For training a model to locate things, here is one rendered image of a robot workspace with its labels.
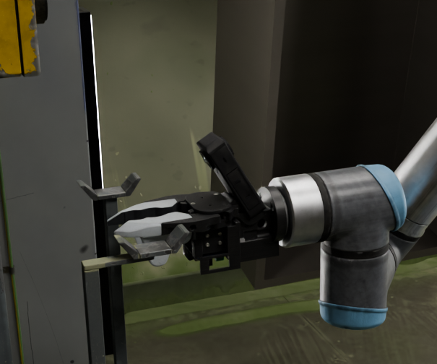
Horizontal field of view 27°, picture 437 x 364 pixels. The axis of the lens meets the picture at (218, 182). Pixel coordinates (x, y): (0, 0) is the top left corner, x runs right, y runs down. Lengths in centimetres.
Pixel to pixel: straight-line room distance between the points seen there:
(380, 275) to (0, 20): 59
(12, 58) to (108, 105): 233
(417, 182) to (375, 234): 13
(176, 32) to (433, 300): 135
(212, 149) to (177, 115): 223
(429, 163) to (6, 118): 67
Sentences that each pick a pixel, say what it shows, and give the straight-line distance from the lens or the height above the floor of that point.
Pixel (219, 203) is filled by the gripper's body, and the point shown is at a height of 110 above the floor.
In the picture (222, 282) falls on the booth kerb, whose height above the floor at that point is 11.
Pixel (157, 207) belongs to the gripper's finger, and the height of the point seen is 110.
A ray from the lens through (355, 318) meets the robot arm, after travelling 122.
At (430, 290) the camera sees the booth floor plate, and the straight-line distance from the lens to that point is 336.
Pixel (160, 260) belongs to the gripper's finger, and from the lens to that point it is 109.
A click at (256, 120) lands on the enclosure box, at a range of 217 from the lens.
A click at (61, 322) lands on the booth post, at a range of 165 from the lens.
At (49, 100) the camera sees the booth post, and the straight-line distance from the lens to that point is 151.
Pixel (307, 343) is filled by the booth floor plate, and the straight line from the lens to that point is 297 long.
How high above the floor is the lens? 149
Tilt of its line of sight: 19 degrees down
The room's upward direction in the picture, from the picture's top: 1 degrees counter-clockwise
